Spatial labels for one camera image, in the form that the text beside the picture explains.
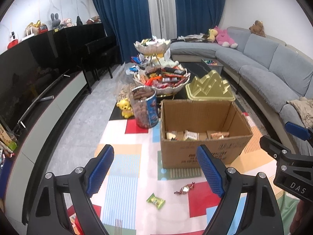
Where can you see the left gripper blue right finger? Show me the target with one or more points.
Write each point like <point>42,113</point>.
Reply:
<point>213,170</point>

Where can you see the blue curtain right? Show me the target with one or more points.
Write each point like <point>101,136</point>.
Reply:
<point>197,16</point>

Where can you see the small green candy packet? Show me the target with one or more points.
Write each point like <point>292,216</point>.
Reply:
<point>156,201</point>

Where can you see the pink plush toy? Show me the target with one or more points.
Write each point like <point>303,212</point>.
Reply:
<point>223,39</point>

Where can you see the person's right hand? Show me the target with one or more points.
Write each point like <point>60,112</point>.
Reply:
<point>301,211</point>

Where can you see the two-tier white snack tray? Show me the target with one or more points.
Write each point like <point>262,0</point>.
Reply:
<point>154,68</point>

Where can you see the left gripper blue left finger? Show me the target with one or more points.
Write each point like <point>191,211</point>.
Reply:
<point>97,169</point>

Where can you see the gold mountain-lid snack tin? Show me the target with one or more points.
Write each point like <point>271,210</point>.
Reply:
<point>210,87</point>

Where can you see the red gold twist candy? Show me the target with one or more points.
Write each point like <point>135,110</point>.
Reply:
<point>185,189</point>

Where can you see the orange gold biscuit packet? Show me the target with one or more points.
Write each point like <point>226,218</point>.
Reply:
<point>217,134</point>

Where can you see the white sheer curtain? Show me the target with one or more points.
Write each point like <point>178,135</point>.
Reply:
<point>163,18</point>

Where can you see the black television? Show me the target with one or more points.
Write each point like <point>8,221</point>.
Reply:
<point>30,67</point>

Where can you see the blue curtain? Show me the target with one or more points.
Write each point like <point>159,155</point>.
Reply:
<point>128,20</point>
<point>197,16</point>

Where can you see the blue curtain left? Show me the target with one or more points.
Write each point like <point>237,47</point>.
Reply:
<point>128,20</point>

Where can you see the beige quilted jacket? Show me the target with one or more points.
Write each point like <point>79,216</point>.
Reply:
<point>304,108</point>

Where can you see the clear jar of nuts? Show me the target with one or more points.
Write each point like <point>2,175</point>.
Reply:
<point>144,104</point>

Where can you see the brown teddy bear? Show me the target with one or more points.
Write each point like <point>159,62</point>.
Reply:
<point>257,28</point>

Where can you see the cheese wedge cake packet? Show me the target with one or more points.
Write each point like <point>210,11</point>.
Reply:
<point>171,135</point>

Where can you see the grey bunny plush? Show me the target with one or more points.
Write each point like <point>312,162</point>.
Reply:
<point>55,21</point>

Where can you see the grey storage bin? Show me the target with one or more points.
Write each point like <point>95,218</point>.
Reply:
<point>213,65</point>

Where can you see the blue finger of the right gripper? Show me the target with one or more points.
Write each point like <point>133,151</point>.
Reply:
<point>298,131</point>
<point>272,147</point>

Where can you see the silver white snack packet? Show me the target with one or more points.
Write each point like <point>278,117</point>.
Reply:
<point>190,136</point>

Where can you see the black piano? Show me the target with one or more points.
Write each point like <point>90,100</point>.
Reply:
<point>88,48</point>

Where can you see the colourful patchwork tablecloth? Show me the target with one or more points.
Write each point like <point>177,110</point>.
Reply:
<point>135,174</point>

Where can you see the yellow plush toy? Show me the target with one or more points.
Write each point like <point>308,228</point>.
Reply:
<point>212,33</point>

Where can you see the grey sectional sofa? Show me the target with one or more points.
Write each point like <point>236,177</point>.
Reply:
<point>272,73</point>

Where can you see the yellow bear toy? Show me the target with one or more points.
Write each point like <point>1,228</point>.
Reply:
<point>126,108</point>

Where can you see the brown cardboard box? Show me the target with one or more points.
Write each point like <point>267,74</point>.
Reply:
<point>200,116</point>

